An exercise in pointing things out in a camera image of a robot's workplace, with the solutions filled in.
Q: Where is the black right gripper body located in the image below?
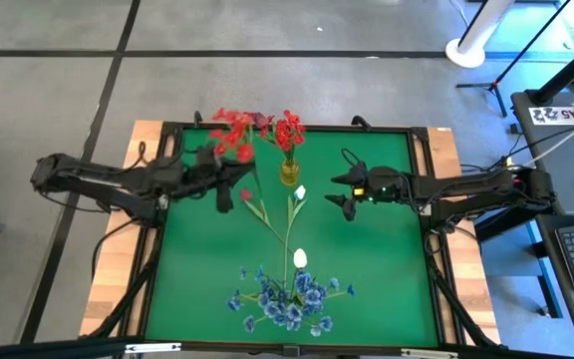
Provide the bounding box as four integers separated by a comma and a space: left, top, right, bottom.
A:
353, 168, 416, 205

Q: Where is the white cable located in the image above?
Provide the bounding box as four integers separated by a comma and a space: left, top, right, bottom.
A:
521, 110, 574, 170

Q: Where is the black tripod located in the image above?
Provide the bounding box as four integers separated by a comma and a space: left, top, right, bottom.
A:
454, 0, 574, 119

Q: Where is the yellow glass vase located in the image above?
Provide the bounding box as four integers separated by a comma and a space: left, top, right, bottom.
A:
279, 158, 302, 187

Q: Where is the dark red tulip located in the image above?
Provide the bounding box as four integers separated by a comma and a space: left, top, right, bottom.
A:
251, 111, 275, 139

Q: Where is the green table mat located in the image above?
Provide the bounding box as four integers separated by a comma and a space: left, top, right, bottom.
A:
143, 127, 440, 349

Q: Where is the black table frame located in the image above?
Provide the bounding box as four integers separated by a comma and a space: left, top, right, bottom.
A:
117, 118, 467, 353

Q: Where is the silver bracket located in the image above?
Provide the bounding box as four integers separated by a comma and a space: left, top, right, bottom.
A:
399, 347, 460, 359
124, 341, 182, 355

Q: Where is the blue flower bunch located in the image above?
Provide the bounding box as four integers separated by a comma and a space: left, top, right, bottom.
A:
225, 264, 357, 338

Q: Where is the red carnation bunch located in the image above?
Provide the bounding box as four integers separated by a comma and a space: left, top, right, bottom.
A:
266, 109, 307, 166

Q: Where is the black camera frame bar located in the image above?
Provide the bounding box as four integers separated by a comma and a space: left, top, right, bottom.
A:
0, 337, 574, 359

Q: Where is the white pole with round base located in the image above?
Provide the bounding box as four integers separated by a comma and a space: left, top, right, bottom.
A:
444, 0, 517, 70

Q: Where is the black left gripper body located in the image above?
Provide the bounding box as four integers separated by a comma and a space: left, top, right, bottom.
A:
181, 164, 241, 199

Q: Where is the black desk with keyboard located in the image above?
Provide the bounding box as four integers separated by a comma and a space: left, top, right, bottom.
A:
534, 212, 574, 340

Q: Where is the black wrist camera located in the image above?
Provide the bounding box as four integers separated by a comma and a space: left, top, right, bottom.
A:
359, 163, 388, 184
194, 144, 219, 169

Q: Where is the white paper label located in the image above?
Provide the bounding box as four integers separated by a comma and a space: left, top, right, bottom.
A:
528, 105, 574, 126

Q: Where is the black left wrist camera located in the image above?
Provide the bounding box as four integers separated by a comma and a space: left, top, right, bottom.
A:
194, 144, 219, 169

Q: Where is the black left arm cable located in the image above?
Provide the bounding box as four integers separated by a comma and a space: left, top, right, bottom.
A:
90, 216, 142, 283

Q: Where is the black diagonal strut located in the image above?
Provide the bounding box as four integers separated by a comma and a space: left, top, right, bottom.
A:
85, 243, 161, 341
425, 248, 500, 350

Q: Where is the black desk with label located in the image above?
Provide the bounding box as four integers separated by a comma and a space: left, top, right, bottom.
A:
509, 89, 574, 216

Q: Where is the black slanted pole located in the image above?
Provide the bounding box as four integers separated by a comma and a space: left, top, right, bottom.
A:
528, 32, 574, 107

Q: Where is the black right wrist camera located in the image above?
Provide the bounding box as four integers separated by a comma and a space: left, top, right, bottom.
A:
359, 163, 388, 184

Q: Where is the red broad-petal blossom spray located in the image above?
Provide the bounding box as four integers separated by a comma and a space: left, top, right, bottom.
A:
208, 106, 264, 196

